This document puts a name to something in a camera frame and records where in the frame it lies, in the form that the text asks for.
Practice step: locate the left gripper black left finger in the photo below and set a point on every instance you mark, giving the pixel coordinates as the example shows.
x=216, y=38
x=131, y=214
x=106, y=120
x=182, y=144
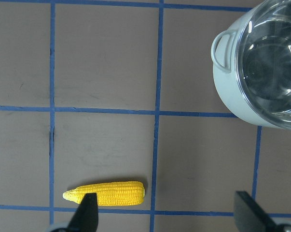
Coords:
x=85, y=218

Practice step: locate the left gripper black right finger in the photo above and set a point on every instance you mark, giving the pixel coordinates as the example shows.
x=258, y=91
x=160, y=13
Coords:
x=250, y=217

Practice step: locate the yellow corn cob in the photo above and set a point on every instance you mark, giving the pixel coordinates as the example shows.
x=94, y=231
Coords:
x=122, y=193

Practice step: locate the white metal cooking pot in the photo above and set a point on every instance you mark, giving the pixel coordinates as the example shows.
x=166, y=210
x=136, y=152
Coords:
x=225, y=74

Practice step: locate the brown paper table cover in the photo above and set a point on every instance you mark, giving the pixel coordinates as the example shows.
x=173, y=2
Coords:
x=112, y=90

